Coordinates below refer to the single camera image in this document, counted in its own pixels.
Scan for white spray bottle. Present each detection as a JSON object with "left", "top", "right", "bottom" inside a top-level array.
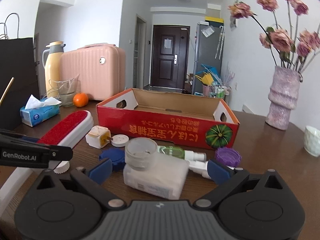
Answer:
[{"left": 189, "top": 160, "right": 234, "bottom": 179}]

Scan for blue plastic lid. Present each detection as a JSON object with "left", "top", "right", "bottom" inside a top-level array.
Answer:
[{"left": 99, "top": 148, "right": 125, "bottom": 172}]

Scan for green spray bottle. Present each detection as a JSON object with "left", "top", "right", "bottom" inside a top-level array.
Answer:
[{"left": 158, "top": 146, "right": 207, "bottom": 162}]

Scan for white round disc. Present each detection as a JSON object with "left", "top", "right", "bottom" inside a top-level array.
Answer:
[{"left": 111, "top": 134, "right": 129, "bottom": 147}]

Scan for clear tape roll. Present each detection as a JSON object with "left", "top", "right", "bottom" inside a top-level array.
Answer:
[{"left": 125, "top": 137, "right": 158, "bottom": 170}]

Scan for red white lint brush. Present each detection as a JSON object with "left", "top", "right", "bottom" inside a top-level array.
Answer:
[{"left": 1, "top": 111, "right": 94, "bottom": 212}]

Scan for white ridged cap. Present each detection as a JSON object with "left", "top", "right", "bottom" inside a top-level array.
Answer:
[{"left": 54, "top": 161, "right": 70, "bottom": 174}]

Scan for purple plastic lid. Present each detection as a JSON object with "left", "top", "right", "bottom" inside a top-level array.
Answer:
[{"left": 215, "top": 147, "right": 242, "bottom": 167}]

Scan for blue tissue pack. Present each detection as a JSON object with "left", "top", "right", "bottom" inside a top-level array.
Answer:
[{"left": 20, "top": 95, "right": 62, "bottom": 127}]

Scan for white wet wipes pack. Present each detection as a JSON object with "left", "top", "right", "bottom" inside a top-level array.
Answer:
[{"left": 123, "top": 153, "right": 189, "bottom": 200}]

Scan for red cardboard box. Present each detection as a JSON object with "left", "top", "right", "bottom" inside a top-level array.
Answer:
[{"left": 97, "top": 88, "right": 240, "bottom": 149}]

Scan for clear glass cup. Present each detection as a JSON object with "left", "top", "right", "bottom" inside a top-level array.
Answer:
[{"left": 49, "top": 75, "right": 79, "bottom": 107}]

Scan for orange fruit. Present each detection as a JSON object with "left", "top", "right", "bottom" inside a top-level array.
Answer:
[{"left": 73, "top": 93, "right": 89, "bottom": 108}]

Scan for metal storage cart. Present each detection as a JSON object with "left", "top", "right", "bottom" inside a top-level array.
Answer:
[{"left": 202, "top": 85, "right": 230, "bottom": 99}]

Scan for black paper bag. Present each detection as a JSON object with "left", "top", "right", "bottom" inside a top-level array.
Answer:
[{"left": 1, "top": 22, "right": 39, "bottom": 130}]

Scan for yellow thermos jug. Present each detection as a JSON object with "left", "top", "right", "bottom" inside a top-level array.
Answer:
[{"left": 42, "top": 41, "right": 65, "bottom": 98}]

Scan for white ceramic cup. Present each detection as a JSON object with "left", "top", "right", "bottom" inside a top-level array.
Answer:
[{"left": 304, "top": 126, "right": 320, "bottom": 157}]

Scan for pink textured vase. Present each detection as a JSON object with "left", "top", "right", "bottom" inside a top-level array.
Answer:
[{"left": 265, "top": 66, "right": 300, "bottom": 131}]

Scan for pink suitcase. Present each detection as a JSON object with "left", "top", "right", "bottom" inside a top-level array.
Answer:
[{"left": 60, "top": 43, "right": 126, "bottom": 101}]

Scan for grey refrigerator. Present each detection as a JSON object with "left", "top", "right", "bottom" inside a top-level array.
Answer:
[{"left": 192, "top": 20, "right": 224, "bottom": 94}]

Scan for dark brown door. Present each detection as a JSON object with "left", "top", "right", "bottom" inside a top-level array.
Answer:
[{"left": 150, "top": 25, "right": 190, "bottom": 90}]

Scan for dried pink flowers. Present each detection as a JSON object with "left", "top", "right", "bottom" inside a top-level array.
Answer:
[{"left": 228, "top": 0, "right": 319, "bottom": 75}]

